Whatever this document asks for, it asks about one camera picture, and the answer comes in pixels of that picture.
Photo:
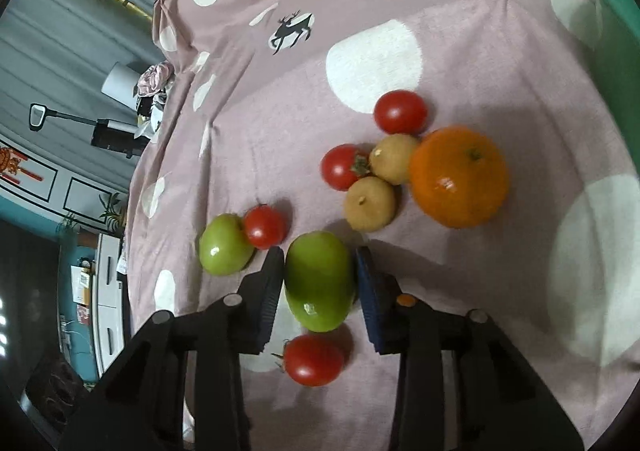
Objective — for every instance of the large green tomato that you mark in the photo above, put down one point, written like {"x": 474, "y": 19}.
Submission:
{"x": 320, "y": 276}

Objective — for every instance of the small tan round fruit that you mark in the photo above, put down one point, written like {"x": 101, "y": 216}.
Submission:
{"x": 370, "y": 205}
{"x": 395, "y": 158}

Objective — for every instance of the black stick vacuum cleaner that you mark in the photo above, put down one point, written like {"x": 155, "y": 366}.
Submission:
{"x": 112, "y": 136}

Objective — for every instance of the pink crumpled cloth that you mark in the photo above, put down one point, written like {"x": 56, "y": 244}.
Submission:
{"x": 152, "y": 76}

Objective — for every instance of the small red tomato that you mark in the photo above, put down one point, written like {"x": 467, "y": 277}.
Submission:
{"x": 265, "y": 228}

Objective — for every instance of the dark television screen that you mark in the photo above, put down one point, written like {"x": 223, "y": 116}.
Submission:
{"x": 25, "y": 306}

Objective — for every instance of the potted green plant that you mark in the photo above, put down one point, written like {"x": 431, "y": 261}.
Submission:
{"x": 112, "y": 211}
{"x": 70, "y": 223}

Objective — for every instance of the papers on wall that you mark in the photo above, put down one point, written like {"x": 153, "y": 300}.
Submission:
{"x": 82, "y": 286}

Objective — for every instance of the white lampshade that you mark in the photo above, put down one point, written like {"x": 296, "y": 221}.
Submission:
{"x": 120, "y": 81}

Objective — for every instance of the dark chair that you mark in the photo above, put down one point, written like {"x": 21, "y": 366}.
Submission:
{"x": 55, "y": 381}

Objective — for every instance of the red tomato with green stem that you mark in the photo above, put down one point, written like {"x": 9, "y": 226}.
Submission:
{"x": 340, "y": 168}

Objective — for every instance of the white cabinet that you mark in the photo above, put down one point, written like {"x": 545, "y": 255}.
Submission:
{"x": 107, "y": 306}

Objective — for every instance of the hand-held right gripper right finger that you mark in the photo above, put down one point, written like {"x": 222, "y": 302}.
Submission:
{"x": 367, "y": 301}

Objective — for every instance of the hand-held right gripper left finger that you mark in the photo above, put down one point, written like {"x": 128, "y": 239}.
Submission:
{"x": 267, "y": 301}

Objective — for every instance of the small green tomato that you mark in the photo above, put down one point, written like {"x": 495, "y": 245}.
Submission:
{"x": 222, "y": 246}

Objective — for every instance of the orange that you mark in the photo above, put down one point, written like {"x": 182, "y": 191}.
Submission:
{"x": 457, "y": 178}

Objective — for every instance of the red knot wall ornament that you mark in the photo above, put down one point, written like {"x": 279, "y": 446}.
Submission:
{"x": 15, "y": 166}

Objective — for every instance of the pink polka dot blanket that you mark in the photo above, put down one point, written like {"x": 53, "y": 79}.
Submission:
{"x": 300, "y": 96}

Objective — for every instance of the green plastic tray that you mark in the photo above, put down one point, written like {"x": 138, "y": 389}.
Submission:
{"x": 617, "y": 41}

